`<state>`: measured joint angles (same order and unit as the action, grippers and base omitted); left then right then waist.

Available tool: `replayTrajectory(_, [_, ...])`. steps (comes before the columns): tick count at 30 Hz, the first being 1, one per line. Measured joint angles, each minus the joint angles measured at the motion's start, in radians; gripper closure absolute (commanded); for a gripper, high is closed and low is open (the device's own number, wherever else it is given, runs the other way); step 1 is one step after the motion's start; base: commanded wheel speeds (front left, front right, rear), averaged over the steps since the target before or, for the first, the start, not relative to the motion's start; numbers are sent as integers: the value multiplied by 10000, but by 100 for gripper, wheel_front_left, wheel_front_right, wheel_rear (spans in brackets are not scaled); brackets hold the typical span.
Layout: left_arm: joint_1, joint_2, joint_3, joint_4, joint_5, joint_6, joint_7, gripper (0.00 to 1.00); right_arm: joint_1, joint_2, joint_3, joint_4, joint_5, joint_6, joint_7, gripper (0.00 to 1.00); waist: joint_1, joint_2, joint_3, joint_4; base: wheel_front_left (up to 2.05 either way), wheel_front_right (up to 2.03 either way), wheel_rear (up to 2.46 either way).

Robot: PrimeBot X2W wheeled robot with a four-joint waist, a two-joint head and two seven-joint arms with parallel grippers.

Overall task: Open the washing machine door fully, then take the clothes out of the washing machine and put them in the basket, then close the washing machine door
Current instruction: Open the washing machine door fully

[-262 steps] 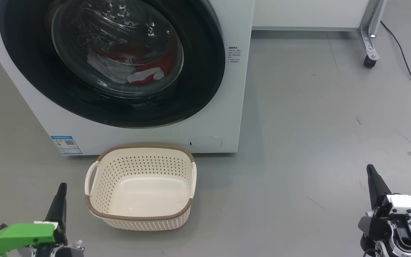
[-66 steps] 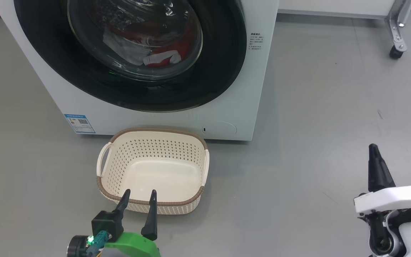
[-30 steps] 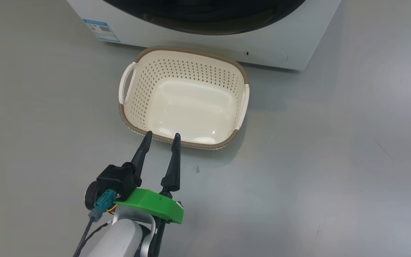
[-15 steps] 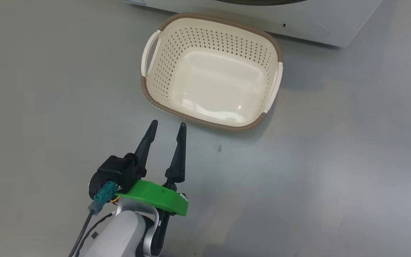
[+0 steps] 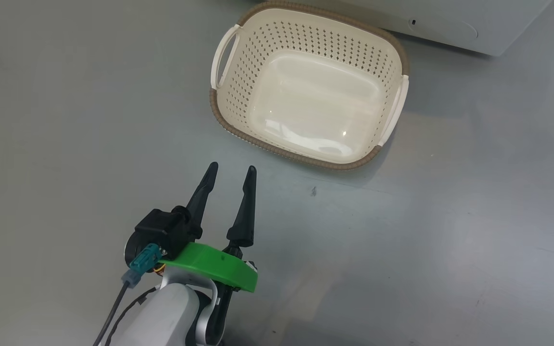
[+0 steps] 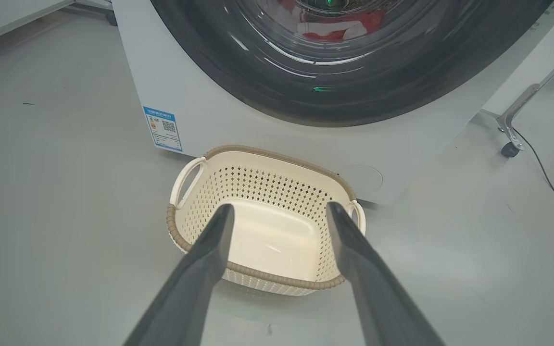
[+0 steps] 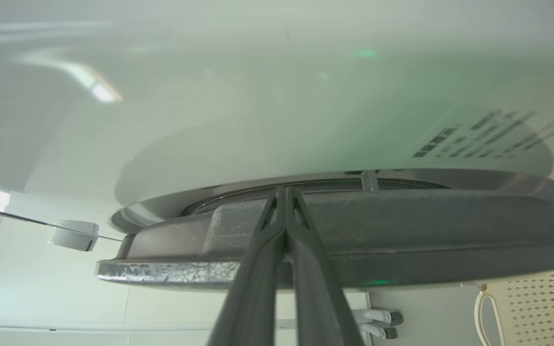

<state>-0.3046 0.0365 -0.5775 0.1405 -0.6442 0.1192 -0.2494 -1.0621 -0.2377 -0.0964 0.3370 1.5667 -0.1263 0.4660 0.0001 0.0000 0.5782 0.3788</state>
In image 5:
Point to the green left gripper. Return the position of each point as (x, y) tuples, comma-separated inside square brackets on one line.
[(209, 262)]

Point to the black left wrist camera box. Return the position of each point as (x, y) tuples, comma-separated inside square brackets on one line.
[(161, 230)]

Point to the cream perforated laundry basket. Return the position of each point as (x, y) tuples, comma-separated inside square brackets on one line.
[(315, 105)]

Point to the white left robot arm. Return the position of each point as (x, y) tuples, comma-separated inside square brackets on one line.
[(161, 317)]

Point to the white front-load washing machine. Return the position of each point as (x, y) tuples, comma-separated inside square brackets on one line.
[(450, 12)]

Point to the round white filter cover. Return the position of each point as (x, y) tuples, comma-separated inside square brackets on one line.
[(445, 28)]

